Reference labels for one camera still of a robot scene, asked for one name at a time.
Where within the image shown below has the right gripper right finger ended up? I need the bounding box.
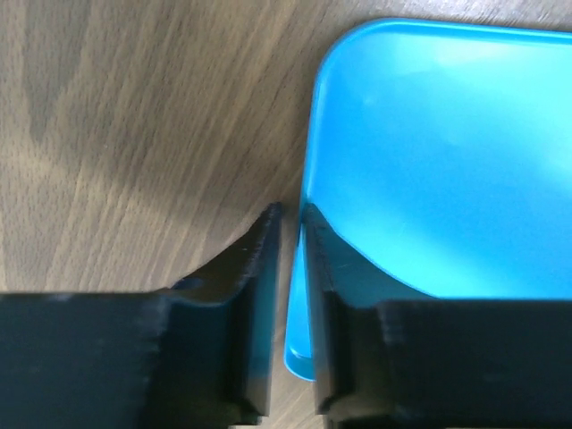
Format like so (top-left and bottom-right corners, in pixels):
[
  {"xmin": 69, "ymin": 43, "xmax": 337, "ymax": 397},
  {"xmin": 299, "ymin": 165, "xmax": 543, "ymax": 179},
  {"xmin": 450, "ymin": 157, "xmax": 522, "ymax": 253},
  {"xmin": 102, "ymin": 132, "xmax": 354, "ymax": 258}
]
[{"xmin": 302, "ymin": 204, "xmax": 571, "ymax": 428}]

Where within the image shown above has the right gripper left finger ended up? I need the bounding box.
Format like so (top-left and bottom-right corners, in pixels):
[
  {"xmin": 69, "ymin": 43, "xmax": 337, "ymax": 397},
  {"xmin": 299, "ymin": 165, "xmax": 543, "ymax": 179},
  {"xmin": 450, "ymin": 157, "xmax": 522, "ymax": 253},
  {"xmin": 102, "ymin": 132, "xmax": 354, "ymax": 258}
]
[{"xmin": 1, "ymin": 203, "xmax": 282, "ymax": 428}]

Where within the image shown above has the blue tin lid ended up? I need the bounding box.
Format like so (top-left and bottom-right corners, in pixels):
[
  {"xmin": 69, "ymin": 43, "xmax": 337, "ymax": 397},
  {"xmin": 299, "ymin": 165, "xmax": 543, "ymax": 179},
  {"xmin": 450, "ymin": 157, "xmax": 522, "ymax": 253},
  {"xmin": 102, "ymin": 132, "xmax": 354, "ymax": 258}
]
[{"xmin": 300, "ymin": 19, "xmax": 571, "ymax": 365}]

